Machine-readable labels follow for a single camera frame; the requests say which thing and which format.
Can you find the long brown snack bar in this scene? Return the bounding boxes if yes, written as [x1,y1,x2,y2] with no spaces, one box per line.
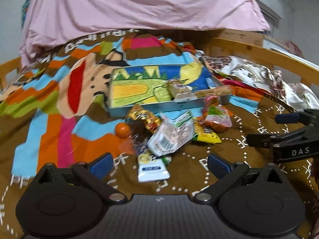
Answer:
[194,85,232,97]

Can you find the small white and blue packet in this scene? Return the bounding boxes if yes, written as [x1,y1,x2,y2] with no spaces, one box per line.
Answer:
[137,153,171,183]

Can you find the gold snack packet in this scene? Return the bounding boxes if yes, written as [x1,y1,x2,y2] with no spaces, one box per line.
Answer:
[127,104,162,133]

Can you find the mandarin orange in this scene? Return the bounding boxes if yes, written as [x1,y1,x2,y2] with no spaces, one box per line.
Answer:
[115,122,131,139]

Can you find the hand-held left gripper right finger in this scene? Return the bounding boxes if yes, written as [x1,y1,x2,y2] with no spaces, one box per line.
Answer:
[193,154,285,203]

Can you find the pink bed sheet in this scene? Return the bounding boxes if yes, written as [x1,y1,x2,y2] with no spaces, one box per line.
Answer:
[19,0,271,68]

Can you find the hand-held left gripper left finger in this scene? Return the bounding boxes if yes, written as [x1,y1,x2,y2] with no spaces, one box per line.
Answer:
[37,154,127,203]

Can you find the orange packet with green label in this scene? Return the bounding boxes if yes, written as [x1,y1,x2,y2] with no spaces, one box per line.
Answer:
[201,96,233,133]

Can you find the floral satin cloth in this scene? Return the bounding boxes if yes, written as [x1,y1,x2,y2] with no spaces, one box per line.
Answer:
[199,55,319,112]

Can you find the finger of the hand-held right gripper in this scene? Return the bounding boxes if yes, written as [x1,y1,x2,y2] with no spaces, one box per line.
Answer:
[275,113,307,124]
[247,133,286,149]

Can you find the wooden bed frame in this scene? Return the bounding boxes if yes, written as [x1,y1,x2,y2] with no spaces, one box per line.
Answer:
[0,28,319,88]

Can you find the clear packet with dark snack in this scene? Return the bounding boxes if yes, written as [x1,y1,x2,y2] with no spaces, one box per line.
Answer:
[125,127,151,156]

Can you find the tan snack packet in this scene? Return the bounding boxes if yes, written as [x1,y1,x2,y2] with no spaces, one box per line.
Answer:
[166,79,198,102]

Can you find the yellow snack packet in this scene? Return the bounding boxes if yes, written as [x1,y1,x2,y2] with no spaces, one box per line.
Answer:
[191,118,222,144]

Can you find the teal wall hanging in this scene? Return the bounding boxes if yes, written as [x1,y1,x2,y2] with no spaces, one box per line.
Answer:
[21,0,34,28]

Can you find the white cabinet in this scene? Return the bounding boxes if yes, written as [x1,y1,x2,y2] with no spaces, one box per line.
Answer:
[262,36,292,54]

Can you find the white air conditioner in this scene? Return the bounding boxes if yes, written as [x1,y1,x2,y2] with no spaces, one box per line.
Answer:
[257,0,283,22]

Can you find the white snack packet with barcode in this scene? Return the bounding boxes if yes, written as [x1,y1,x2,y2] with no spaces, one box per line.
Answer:
[147,112,195,157]

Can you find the printed colourful blanket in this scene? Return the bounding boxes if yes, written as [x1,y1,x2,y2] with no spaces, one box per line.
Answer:
[0,27,319,239]

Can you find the colourful lined metal tray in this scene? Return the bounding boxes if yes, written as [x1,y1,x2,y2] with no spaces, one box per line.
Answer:
[107,63,232,119]

